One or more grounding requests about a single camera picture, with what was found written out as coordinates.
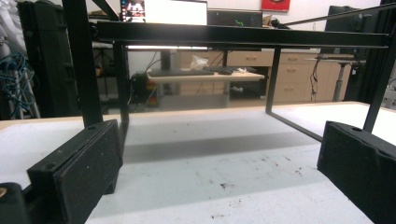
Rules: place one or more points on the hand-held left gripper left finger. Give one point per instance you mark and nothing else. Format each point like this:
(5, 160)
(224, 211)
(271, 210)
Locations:
(81, 174)

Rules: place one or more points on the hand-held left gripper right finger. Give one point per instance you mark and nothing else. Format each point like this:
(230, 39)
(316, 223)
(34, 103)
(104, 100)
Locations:
(361, 168)

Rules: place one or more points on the black metal shelf rack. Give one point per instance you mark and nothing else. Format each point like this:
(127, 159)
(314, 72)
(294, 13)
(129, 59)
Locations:
(218, 34)

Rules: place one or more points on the small side desk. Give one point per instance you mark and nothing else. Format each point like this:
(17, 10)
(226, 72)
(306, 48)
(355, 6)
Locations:
(341, 60)

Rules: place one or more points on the wooden drawer cabinet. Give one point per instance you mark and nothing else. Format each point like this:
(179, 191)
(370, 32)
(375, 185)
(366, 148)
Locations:
(295, 74)

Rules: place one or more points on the large black hard case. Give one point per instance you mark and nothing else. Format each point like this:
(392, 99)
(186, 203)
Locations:
(49, 62)

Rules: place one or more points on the white table mat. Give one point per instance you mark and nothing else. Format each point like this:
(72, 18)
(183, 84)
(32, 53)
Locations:
(202, 174)

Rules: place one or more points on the light wooden desk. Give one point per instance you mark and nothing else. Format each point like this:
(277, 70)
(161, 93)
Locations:
(202, 77)

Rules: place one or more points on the white plastic bag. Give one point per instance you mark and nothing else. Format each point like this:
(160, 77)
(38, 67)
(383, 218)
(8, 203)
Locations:
(198, 62)

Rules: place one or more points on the bright computer monitor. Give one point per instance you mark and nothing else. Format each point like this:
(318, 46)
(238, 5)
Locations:
(174, 11)

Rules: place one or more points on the dark computer monitor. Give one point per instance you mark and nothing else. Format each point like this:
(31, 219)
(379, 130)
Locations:
(233, 18)

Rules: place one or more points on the red wall poster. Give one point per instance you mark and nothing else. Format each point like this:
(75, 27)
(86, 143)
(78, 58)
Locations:
(275, 4)

